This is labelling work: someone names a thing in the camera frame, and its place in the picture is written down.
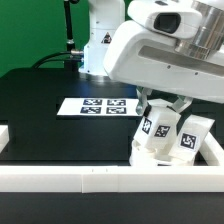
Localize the black cable bundle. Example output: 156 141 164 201
32 49 86 70

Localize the white round stool seat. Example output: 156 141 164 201
129 140 194 168

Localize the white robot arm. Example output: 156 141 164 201
79 0 224 114

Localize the white U-shaped fence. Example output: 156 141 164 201
0 135 224 193

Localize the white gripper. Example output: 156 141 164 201
103 21 224 115

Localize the white marker sheet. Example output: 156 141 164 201
57 98 138 116

